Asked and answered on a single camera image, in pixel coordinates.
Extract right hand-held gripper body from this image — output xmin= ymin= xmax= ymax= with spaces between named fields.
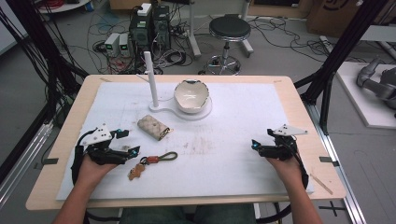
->
xmin=258 ymin=123 xmax=309 ymax=161

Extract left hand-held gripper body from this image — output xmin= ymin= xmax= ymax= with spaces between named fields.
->
xmin=78 ymin=123 xmax=130 ymax=166

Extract person's left hand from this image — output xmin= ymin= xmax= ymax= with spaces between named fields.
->
xmin=76 ymin=153 xmax=117 ymax=189

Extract person's right hand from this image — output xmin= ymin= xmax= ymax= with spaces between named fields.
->
xmin=265 ymin=153 xmax=305 ymax=189

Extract beige quilted key pouch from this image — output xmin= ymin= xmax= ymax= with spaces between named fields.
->
xmin=136 ymin=114 xmax=172 ymax=142

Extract white table mat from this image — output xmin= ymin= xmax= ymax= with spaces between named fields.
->
xmin=55 ymin=81 xmax=316 ymax=202

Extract light wooden table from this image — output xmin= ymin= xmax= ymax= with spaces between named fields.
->
xmin=25 ymin=74 xmax=347 ymax=212

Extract thin wooden stick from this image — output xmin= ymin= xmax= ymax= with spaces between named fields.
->
xmin=309 ymin=173 xmax=334 ymax=196

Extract white stand with pole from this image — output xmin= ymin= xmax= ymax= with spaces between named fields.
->
xmin=135 ymin=50 xmax=214 ymax=122

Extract white ceramic bowl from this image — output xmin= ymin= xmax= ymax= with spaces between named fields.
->
xmin=173 ymin=78 xmax=210 ymax=115

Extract black tape cross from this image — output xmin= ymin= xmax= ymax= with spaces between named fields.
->
xmin=318 ymin=200 xmax=347 ymax=218

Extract person's legs in jeans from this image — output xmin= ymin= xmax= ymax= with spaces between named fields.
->
xmin=119 ymin=203 xmax=258 ymax=224

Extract grey bench power supply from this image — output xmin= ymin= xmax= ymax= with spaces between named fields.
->
xmin=104 ymin=32 xmax=121 ymax=58
xmin=119 ymin=33 xmax=132 ymax=58

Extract white floor platform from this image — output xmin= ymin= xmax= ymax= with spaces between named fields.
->
xmin=335 ymin=61 xmax=396 ymax=130

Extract white desk leg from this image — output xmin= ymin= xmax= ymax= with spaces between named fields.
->
xmin=186 ymin=0 xmax=203 ymax=59
xmin=240 ymin=0 xmax=255 ymax=59

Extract black computer tower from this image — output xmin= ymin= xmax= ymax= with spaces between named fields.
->
xmin=152 ymin=5 xmax=172 ymax=49
xmin=128 ymin=11 xmax=154 ymax=54

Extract black round stool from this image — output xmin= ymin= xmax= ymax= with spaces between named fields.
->
xmin=203 ymin=14 xmax=252 ymax=77

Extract small white box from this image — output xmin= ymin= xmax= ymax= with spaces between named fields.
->
xmin=136 ymin=2 xmax=153 ymax=18

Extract cardboard box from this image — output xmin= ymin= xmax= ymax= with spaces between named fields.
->
xmin=305 ymin=0 xmax=363 ymax=39

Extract round white table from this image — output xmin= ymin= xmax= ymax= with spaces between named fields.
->
xmin=33 ymin=0 xmax=92 ymax=15

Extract keychain with olive loop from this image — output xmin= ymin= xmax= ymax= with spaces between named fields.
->
xmin=127 ymin=151 xmax=179 ymax=182

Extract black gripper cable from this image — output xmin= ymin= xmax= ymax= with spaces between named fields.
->
xmin=255 ymin=143 xmax=310 ymax=224
xmin=70 ymin=129 xmax=94 ymax=186

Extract aluminium rail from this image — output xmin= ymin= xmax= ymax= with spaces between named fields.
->
xmin=303 ymin=100 xmax=368 ymax=224
xmin=0 ymin=121 xmax=54 ymax=207

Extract tangle of floor cables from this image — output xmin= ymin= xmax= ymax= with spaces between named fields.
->
xmin=87 ymin=3 xmax=368 ymax=77

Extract black metal frame post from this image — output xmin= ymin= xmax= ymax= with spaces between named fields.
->
xmin=0 ymin=0 xmax=90 ymax=185
xmin=293 ymin=0 xmax=390 ymax=135

